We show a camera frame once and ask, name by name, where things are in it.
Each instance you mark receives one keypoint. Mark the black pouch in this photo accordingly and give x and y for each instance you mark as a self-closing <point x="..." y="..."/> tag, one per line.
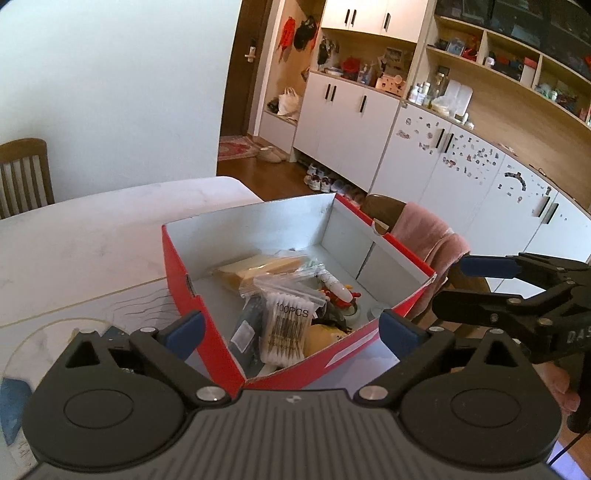
<point x="334" y="318"/>

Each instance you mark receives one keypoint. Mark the bread slices packet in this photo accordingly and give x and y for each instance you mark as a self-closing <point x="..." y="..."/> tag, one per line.
<point x="240" y="272"/>

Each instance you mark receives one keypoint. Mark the wooden holed box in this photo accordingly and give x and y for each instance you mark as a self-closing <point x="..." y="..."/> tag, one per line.
<point x="390" y="84"/>

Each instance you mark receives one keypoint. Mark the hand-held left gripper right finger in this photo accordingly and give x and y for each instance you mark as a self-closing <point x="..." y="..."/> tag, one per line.
<point x="399" y="330"/>

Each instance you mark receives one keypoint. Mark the row of shoes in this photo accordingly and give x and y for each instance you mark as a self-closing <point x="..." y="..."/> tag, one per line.
<point x="330" y="182"/>

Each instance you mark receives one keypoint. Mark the white entry bench cabinet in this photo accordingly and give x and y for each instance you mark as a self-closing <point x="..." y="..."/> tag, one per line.
<point x="277" y="131"/>

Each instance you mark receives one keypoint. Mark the pair of beige slippers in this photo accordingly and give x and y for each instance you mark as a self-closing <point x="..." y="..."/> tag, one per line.
<point x="271" y="154"/>

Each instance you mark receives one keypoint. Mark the wooden open shelf unit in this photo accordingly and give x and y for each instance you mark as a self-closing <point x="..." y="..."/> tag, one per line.
<point x="508" y="115"/>

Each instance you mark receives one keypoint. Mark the white upper cupboard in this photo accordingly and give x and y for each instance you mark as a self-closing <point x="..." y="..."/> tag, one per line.
<point x="369" y="18"/>

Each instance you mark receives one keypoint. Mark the dark brown door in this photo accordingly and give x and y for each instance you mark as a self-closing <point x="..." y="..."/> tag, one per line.
<point x="240" y="92"/>

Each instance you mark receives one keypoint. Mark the black hanging cap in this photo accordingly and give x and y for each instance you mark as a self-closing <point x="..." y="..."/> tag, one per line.
<point x="304" y="32"/>

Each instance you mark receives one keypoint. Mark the red patterned rug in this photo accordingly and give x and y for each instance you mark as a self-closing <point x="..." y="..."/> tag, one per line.
<point x="238" y="147"/>

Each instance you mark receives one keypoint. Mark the white plastic container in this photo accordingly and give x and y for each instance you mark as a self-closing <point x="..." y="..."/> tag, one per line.
<point x="458" y="99"/>

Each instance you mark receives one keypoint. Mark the wooden chair with towel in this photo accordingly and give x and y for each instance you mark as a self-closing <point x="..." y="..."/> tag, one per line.
<point x="378" y="207"/>

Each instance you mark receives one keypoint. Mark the red hanging garment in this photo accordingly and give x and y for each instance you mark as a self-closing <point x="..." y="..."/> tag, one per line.
<point x="287" y="34"/>

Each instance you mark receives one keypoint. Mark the yellow plush toy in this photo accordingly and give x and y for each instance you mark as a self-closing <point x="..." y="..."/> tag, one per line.
<point x="323" y="339"/>

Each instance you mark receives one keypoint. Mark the person's right hand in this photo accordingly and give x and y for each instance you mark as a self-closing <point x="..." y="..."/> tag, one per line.
<point x="554" y="383"/>

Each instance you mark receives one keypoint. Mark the cotton swab bag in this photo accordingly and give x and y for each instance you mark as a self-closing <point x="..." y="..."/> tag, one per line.
<point x="284" y="332"/>

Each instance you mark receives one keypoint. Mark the red cardboard box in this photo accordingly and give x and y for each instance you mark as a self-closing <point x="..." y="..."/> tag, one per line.
<point x="184" y="277"/>

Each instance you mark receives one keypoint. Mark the wooden slatted chair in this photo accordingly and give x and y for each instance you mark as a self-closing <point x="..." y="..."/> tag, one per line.
<point x="23" y="147"/>

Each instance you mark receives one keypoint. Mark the white stickered cupboard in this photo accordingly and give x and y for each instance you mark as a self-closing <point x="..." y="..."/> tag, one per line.
<point x="461" y="207"/>

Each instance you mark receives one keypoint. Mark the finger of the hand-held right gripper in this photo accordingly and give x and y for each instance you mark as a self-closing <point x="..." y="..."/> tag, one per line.
<point x="489" y="266"/>
<point x="466" y="307"/>

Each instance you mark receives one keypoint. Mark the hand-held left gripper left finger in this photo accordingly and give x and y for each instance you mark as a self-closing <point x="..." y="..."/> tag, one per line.
<point x="184" y="330"/>

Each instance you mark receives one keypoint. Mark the white tote bag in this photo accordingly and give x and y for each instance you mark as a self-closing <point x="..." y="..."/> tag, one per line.
<point x="290" y="102"/>

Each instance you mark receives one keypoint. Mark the white two-door cupboard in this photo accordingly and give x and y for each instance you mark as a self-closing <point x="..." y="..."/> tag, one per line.
<point x="332" y="134"/>

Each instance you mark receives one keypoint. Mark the grey blue packet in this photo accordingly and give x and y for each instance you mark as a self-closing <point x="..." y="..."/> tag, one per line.
<point x="247" y="323"/>

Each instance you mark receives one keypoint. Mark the pink towel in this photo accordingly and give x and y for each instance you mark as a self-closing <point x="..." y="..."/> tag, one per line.
<point x="425" y="235"/>

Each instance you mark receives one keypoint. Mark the white tube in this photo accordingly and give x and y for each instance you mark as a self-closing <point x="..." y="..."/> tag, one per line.
<point x="339" y="290"/>

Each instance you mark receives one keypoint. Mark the red toy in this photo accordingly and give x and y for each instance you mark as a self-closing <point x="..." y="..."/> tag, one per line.
<point x="352" y="64"/>

